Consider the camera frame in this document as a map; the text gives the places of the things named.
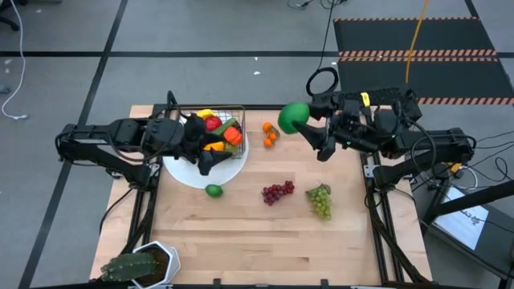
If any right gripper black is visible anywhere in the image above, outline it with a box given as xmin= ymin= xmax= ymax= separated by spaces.
xmin=292 ymin=94 xmax=406 ymax=163

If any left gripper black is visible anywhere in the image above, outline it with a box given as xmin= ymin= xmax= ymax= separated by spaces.
xmin=143 ymin=113 xmax=233 ymax=177

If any yellow orange mango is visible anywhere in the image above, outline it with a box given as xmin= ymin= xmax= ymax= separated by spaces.
xmin=202 ymin=140 xmax=226 ymax=153

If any red tomato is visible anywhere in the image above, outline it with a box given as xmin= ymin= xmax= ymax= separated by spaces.
xmin=204 ymin=115 xmax=223 ymax=132

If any orange bell pepper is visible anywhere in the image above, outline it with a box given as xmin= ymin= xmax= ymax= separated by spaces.
xmin=222 ymin=126 xmax=244 ymax=147

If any green lime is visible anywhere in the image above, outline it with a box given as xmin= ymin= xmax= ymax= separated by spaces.
xmin=204 ymin=183 xmax=224 ymax=198
xmin=277 ymin=102 xmax=311 ymax=135

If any white round plate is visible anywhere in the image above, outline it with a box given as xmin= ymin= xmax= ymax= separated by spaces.
xmin=162 ymin=112 xmax=250 ymax=189

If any black perforated panel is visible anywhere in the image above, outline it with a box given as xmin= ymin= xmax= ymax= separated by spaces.
xmin=311 ymin=87 xmax=422 ymax=117

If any green grape bunch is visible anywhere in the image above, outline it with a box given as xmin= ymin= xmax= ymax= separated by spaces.
xmin=305 ymin=182 xmax=333 ymax=222

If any red grape bunch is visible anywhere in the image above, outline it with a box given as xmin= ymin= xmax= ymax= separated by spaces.
xmin=261 ymin=180 xmax=296 ymax=206

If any black orange-striped floor mat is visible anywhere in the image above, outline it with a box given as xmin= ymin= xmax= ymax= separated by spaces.
xmin=332 ymin=16 xmax=514 ymax=106

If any white faceted plant pot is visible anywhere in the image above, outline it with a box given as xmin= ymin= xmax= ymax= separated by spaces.
xmin=131 ymin=240 xmax=182 ymax=289

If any green cactus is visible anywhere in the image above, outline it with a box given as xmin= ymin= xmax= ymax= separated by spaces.
xmin=100 ymin=251 xmax=161 ymax=283

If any black stand beam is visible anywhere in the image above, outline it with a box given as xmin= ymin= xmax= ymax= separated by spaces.
xmin=421 ymin=180 xmax=514 ymax=226

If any white paper sheet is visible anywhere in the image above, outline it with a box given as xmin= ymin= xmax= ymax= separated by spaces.
xmin=433 ymin=186 xmax=490 ymax=250

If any black chair base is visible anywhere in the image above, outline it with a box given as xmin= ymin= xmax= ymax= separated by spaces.
xmin=0 ymin=0 xmax=21 ymax=32

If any black wire basket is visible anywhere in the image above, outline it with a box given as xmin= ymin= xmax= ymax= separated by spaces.
xmin=176 ymin=104 xmax=247 ymax=160

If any black floor cable with loop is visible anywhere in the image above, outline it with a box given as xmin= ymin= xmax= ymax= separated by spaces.
xmin=305 ymin=0 xmax=341 ymax=97

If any black metal table frame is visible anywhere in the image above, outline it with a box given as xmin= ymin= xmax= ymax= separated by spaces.
xmin=104 ymin=103 xmax=433 ymax=289

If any yellow hanging cable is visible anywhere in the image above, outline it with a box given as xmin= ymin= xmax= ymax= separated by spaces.
xmin=404 ymin=0 xmax=430 ymax=84

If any white floor cable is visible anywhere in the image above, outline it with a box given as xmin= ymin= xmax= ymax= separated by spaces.
xmin=0 ymin=0 xmax=30 ymax=121

